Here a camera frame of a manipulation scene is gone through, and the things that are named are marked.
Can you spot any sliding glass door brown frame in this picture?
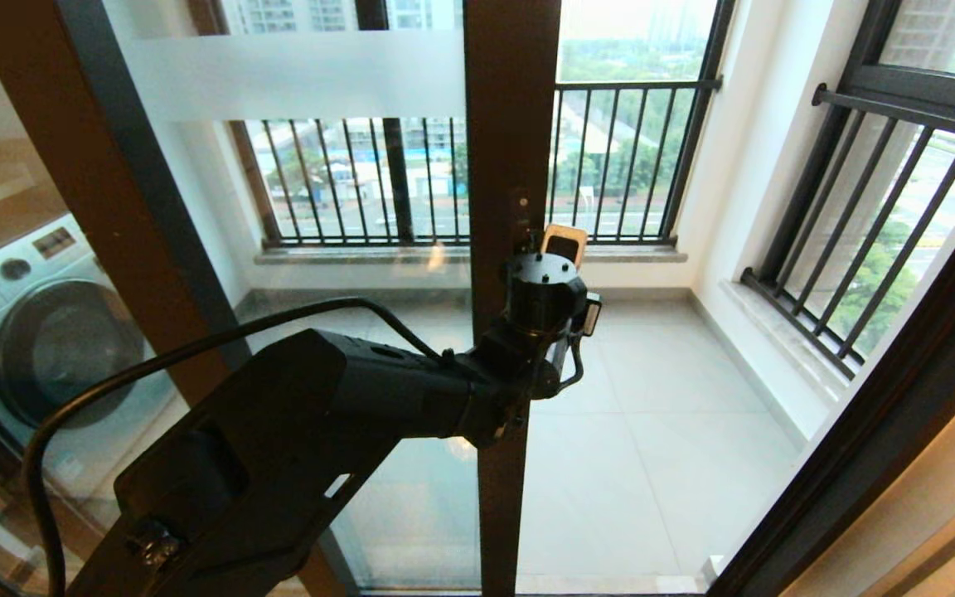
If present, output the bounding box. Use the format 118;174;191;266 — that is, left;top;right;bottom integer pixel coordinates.
0;0;563;597

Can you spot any black window guard railing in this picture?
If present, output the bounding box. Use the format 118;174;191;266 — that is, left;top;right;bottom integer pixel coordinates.
739;83;955;382
233;76;723;250

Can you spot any grey stone window sill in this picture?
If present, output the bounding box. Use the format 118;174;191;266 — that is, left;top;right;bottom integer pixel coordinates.
718;280;847;405
255;245;688;265

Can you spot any dark brown door jamb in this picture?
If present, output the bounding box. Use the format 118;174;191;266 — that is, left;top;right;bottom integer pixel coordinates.
710;166;955;597

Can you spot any white front-load washing machine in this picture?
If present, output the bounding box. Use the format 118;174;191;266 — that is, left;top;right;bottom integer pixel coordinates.
0;214;188;498

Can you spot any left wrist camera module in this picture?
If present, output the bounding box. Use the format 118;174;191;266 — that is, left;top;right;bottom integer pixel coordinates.
579;292;604;339

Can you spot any dark window frame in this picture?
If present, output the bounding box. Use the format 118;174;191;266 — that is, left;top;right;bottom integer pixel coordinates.
764;0;955;283
191;0;735;250

